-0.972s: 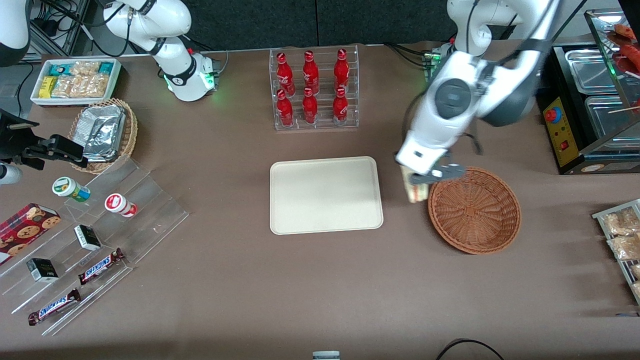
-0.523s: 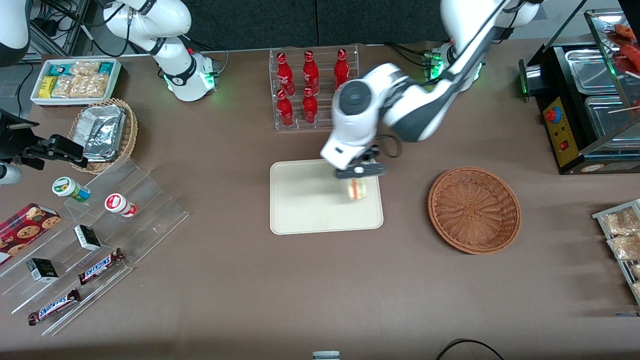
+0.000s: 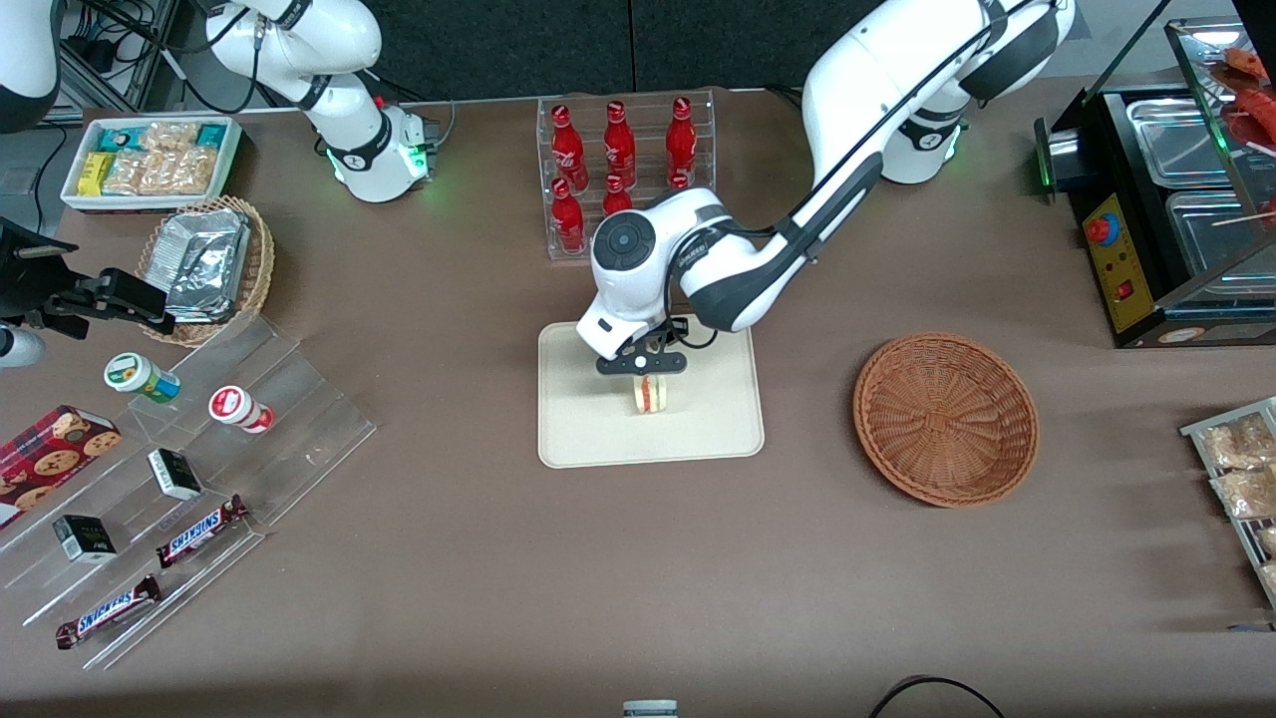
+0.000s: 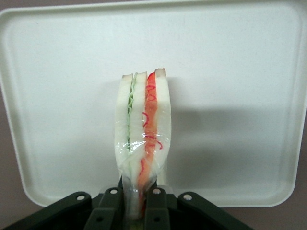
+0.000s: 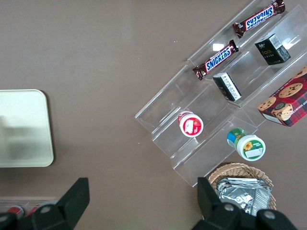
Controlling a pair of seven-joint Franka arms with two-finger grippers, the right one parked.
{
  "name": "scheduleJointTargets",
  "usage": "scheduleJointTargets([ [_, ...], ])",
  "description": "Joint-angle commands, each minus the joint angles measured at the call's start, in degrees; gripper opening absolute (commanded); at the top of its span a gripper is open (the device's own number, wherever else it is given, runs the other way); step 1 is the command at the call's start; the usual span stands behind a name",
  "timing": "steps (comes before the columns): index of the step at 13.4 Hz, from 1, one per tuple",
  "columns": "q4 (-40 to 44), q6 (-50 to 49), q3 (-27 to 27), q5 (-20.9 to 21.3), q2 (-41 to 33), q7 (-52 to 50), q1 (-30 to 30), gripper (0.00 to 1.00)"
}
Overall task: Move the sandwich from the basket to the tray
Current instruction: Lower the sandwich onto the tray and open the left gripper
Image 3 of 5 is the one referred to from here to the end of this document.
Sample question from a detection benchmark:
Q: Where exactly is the white snack bin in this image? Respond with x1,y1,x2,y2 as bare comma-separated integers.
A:
60,116,243,213

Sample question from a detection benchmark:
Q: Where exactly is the black looped cable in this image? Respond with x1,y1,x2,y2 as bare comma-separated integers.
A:
865,675,1008,718

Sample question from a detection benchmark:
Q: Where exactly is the red-lid white cup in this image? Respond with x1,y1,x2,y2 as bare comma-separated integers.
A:
207,385,275,435

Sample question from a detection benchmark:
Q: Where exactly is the clear acrylic step display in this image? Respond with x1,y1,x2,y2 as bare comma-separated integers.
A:
0,314,380,671

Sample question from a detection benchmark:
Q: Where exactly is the black backdrop panel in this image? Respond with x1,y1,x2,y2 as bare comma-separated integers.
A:
633,0,883,93
364,0,632,103

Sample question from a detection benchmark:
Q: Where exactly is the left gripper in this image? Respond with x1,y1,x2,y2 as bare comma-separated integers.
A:
576,295,689,377

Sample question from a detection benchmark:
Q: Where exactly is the small black box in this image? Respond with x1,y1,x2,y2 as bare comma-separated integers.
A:
52,514,119,565
147,448,203,502

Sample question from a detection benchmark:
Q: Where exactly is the clear nut snack bag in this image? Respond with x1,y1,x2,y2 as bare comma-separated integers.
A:
1201,414,1276,470
1211,469,1276,520
140,122,200,156
103,150,160,196
155,148,218,195

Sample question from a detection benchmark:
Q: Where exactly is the clear acrylic bottle rack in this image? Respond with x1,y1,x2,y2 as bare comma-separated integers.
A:
536,90,717,262

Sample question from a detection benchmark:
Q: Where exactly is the Snickers chocolate bar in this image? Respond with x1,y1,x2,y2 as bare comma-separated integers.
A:
155,495,250,569
55,574,162,651

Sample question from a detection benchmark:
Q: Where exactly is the red cookie box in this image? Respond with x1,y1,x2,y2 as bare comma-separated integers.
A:
0,404,124,530

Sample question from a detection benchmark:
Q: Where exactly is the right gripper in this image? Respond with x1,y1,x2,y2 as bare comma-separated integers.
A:
0,221,176,338

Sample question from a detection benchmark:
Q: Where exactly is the steel warmer pan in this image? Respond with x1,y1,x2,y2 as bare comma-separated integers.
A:
1124,95,1242,190
1164,189,1276,292

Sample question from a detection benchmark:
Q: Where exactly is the cream plastic tray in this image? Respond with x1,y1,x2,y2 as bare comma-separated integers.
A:
537,311,766,470

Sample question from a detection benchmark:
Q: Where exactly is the grey wire snack tray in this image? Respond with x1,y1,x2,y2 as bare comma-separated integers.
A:
1181,397,1276,609

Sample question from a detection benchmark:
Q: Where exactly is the black food warmer case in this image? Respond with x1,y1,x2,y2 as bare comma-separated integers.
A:
1034,15,1276,350

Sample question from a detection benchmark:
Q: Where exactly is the tan wicker basket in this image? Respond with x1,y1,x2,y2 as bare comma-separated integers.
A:
135,195,276,348

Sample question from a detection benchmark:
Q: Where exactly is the silver foil pack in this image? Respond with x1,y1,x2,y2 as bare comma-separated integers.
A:
162,209,251,292
164,284,237,323

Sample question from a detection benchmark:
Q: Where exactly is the green-lid white cup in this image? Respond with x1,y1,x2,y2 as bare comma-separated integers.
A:
104,352,182,404

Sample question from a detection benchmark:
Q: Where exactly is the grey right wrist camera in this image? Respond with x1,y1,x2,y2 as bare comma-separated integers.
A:
0,327,47,370

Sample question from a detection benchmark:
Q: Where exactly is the round brown wicker basket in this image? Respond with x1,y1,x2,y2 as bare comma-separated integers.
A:
852,332,1041,510

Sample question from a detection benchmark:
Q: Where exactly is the aluminium frame rack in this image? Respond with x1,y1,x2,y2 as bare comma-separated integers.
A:
60,0,200,116

